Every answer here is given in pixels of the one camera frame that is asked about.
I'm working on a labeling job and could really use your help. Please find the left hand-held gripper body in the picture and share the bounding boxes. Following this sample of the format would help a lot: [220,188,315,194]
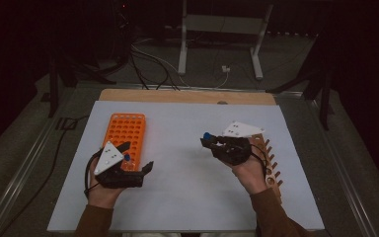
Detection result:
[93,140,146,190]

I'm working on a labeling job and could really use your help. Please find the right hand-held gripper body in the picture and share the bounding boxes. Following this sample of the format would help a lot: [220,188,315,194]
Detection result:
[211,121,265,166]

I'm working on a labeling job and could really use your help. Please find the orange plastic test tube rack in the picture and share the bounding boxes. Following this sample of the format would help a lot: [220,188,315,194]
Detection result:
[102,113,147,172]

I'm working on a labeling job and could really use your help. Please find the wooden test tube rack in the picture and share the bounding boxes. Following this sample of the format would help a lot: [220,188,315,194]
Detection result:
[250,132,284,204]

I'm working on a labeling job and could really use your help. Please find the person's right hand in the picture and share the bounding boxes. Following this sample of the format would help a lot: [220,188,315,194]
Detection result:
[231,137,268,197]

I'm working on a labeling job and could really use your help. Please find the person's left hand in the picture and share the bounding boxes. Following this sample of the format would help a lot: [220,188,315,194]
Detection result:
[87,163,126,209]

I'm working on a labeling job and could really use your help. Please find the black stand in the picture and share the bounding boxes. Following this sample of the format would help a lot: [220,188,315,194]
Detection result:
[265,33,336,131]
[40,48,117,119]

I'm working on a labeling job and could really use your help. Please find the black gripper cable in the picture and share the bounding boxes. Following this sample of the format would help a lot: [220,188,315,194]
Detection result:
[84,149,104,198]
[250,143,268,172]

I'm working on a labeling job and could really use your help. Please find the long black floor cable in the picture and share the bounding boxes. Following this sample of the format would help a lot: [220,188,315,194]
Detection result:
[0,115,90,236]

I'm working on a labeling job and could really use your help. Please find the white floor cable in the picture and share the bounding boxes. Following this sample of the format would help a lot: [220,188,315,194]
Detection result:
[131,39,230,89]

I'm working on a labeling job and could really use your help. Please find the black floor cable bundle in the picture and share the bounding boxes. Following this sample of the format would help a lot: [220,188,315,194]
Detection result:
[129,43,182,92]

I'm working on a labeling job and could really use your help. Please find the metal floor rail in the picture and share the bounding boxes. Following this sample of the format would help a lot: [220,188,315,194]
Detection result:
[0,86,80,237]
[304,95,379,237]

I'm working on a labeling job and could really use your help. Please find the white metal desk frame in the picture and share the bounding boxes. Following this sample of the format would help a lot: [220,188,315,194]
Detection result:
[177,0,274,81]

